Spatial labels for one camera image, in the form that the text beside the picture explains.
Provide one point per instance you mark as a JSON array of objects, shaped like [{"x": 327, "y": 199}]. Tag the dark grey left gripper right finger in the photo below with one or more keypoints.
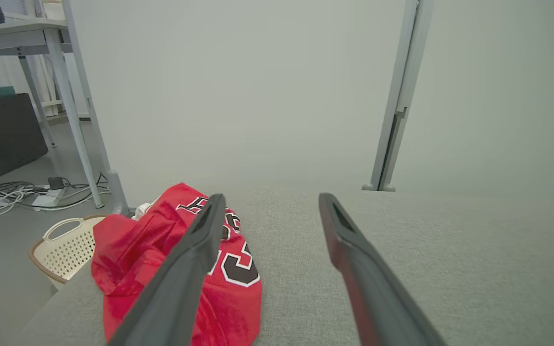
[{"x": 368, "y": 288}]

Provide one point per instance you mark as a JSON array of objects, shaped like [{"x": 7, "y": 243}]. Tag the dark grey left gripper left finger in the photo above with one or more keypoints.
[{"x": 181, "y": 278}]

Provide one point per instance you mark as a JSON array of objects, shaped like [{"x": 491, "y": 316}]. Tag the red jersey with white stripes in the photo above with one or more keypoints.
[{"x": 132, "y": 250}]

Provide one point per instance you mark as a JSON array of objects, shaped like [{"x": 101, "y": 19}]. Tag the cream perforated laundry basket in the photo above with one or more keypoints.
[{"x": 68, "y": 252}]

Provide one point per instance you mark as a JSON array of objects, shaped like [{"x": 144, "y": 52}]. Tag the white power strip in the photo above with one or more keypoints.
[{"x": 46, "y": 198}]

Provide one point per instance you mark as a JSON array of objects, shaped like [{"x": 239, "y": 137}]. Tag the black power adapter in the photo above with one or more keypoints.
[{"x": 56, "y": 183}]

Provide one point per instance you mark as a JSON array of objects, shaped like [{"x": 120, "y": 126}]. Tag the black box case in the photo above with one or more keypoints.
[{"x": 7, "y": 129}]

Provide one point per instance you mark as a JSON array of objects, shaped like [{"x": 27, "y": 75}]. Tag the grey metal table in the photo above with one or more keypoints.
[{"x": 12, "y": 38}]

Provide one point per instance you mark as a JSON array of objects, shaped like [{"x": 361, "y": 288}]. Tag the grey double partition post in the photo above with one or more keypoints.
[{"x": 402, "y": 96}]

